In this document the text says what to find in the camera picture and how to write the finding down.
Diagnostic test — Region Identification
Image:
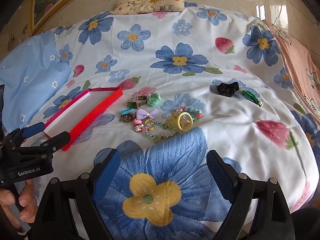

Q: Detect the light blue flowered pillow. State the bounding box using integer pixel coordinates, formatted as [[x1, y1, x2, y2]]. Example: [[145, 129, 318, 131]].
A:
[[0, 31, 72, 134]]

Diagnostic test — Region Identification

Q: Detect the cream animal print pillow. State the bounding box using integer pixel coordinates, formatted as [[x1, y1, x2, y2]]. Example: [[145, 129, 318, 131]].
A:
[[110, 0, 186, 15]]

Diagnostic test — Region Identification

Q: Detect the green rose hair tie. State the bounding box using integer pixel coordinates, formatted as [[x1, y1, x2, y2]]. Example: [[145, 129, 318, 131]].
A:
[[147, 93, 162, 106]]

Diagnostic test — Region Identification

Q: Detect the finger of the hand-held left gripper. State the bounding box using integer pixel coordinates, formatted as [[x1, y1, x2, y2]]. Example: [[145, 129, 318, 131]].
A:
[[5, 121, 47, 151], [17, 131, 71, 159]]

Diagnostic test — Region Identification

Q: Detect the green hair clip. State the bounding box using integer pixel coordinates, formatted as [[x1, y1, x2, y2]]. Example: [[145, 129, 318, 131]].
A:
[[240, 88, 264, 107]]

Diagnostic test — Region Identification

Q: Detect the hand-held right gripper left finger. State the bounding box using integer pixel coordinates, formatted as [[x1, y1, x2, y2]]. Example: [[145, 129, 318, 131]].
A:
[[31, 149, 121, 240]]

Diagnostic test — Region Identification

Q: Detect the person's left hand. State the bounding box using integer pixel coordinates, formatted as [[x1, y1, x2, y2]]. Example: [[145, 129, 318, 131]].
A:
[[0, 179, 38, 228]]

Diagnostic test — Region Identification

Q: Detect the purple bow hair clip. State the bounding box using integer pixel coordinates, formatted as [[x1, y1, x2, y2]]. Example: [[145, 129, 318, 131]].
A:
[[136, 109, 159, 120]]

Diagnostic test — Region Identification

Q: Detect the red shallow box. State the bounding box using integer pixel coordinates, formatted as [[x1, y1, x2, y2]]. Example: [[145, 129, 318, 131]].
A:
[[43, 87, 123, 152]]

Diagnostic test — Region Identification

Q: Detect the yellow ring hair tie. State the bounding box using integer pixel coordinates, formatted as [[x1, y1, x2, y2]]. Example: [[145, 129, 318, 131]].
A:
[[178, 112, 193, 133]]

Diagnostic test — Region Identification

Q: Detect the pink printed cloth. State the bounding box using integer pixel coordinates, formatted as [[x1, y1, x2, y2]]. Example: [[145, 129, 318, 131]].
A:
[[260, 19, 320, 126]]

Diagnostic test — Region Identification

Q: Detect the black scrunchie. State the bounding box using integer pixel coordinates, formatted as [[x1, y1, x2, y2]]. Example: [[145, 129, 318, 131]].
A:
[[216, 81, 240, 98]]

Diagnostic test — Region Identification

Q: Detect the pastel charm bracelet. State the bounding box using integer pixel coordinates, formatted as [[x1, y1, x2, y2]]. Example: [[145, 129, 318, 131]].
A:
[[143, 120, 181, 144]]

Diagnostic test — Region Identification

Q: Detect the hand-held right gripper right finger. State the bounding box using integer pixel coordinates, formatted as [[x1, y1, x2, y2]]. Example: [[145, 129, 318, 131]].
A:
[[206, 150, 295, 240]]

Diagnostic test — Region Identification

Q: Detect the blue floral blanket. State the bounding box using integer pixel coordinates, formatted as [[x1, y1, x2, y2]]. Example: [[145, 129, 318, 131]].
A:
[[0, 1, 320, 240]]

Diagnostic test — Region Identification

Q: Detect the gold wristwatch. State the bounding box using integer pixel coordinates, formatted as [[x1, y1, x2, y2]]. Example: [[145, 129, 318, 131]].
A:
[[126, 96, 148, 109]]

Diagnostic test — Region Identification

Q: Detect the pink charm hair clip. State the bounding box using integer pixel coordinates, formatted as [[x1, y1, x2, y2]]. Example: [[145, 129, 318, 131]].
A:
[[132, 119, 150, 133]]

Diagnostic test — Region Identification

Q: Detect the colourful bead bracelet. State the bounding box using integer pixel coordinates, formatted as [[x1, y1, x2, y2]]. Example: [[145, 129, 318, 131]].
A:
[[175, 106, 203, 121]]

